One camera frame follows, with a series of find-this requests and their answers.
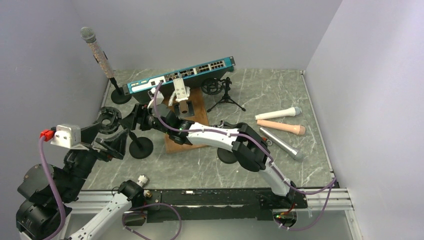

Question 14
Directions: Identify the blue network switch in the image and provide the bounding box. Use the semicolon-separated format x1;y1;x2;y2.
123;56;236;104

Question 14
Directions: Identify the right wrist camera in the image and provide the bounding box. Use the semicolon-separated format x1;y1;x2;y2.
147;87;165;109

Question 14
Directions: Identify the wooden board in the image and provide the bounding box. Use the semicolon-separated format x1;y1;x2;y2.
164;88;209;154

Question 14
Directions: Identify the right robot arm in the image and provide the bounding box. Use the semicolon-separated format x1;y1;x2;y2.
120;104;295;208

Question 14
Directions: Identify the white metal lever handle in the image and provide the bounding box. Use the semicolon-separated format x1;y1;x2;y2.
168;77;190;114

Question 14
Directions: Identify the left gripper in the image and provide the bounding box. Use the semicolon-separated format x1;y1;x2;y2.
61;122;130;199

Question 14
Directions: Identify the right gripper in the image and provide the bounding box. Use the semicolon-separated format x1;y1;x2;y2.
122;105;171;136

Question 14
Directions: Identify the white microphone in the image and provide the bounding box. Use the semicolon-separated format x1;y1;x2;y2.
254;106;302;120

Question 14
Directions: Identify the glitter mic stand base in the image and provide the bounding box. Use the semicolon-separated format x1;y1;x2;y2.
109;77;132;105

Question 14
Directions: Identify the red handled adjustable wrench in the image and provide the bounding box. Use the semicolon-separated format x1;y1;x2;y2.
264;138;273;146

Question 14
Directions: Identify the black tripod mic stand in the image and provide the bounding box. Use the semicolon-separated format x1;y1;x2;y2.
201;76;247;114

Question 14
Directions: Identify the pink microphone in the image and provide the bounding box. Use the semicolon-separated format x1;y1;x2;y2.
256;119;306;135

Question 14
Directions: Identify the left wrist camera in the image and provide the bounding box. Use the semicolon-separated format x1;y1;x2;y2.
40;124;86;150

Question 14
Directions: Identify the black clamp mic stand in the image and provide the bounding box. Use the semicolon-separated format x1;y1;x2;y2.
215;121;253;165

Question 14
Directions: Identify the glitter microphone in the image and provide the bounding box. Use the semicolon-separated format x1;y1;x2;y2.
80;26;115;79

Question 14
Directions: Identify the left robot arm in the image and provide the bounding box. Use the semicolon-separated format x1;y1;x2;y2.
15;122;134;240

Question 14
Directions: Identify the silver microphone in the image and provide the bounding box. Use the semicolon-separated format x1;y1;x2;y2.
259;127;304;162

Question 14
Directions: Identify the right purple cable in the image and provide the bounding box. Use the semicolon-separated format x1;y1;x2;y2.
152;81;338;233

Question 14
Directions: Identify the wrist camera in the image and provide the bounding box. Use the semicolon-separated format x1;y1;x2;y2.
40;124;86;150
147;87;165;109

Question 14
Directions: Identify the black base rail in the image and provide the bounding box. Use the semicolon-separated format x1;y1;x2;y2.
116;185;308;223

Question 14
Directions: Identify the black round base stand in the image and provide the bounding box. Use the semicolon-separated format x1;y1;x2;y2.
129;131;154;159

